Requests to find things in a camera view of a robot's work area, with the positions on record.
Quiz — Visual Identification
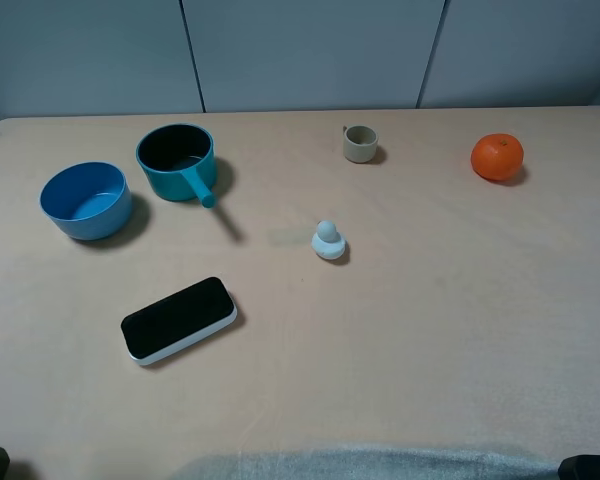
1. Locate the small white duck figurine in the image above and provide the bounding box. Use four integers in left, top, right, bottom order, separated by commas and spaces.
311, 220, 347, 261

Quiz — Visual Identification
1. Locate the teal saucepan with handle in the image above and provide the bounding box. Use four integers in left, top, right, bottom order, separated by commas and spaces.
136, 124, 217, 209

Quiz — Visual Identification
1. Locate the small beige cup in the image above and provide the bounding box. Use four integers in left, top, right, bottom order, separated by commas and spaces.
343, 125, 378, 164

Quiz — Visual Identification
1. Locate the blue round bowl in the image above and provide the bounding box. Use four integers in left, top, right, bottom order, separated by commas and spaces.
39, 162, 133, 241

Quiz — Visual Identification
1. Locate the black and white case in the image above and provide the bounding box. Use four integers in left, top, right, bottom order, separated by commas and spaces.
121, 277, 238, 367

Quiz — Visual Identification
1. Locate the grey cloth at bottom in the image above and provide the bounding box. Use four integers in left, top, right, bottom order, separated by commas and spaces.
172, 447, 559, 479

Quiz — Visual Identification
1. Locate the orange mandarin fruit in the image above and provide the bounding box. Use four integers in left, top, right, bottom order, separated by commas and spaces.
470, 133, 524, 182

